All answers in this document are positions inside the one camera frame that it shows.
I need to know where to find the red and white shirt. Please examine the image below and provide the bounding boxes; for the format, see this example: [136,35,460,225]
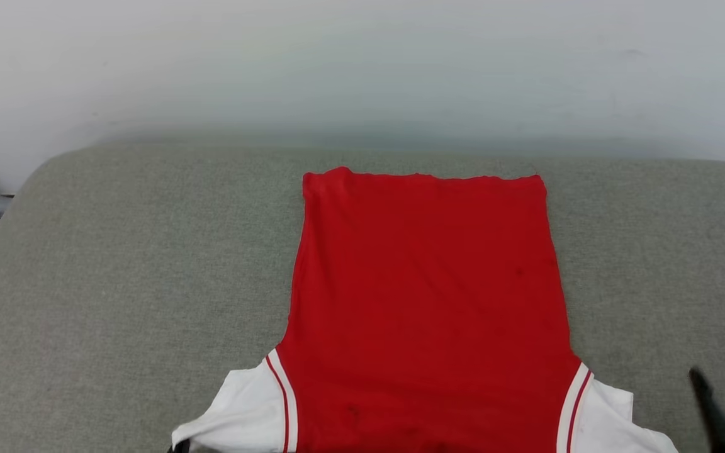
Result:
[171,166,682,453]

